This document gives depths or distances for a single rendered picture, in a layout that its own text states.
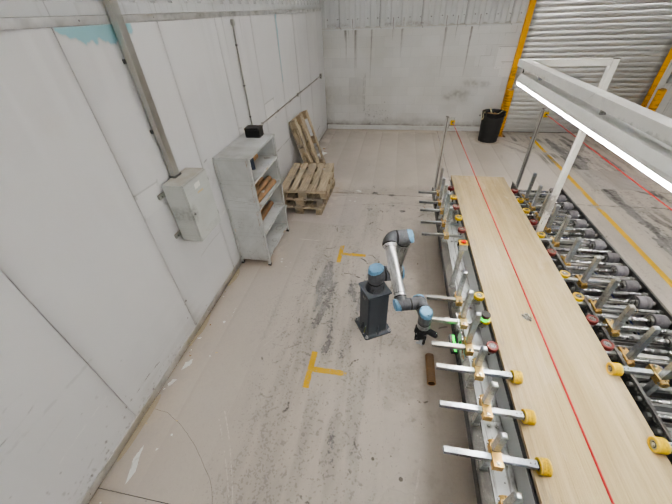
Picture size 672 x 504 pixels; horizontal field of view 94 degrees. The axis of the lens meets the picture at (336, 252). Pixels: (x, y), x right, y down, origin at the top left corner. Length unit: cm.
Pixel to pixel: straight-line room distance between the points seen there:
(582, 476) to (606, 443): 27
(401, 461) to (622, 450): 141
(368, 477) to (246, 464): 97
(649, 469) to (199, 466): 290
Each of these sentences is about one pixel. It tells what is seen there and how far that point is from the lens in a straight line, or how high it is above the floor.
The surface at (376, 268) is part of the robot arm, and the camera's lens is 299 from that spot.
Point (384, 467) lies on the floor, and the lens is 297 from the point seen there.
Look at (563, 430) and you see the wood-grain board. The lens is 241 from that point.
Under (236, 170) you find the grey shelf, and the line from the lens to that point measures 386.
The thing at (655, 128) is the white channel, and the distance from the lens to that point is 171.
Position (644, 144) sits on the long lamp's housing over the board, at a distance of 173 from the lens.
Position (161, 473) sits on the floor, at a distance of 330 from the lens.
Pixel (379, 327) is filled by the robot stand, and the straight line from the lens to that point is 350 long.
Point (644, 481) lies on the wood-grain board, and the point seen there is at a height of 90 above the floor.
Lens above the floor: 283
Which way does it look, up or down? 38 degrees down
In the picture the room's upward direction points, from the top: 3 degrees counter-clockwise
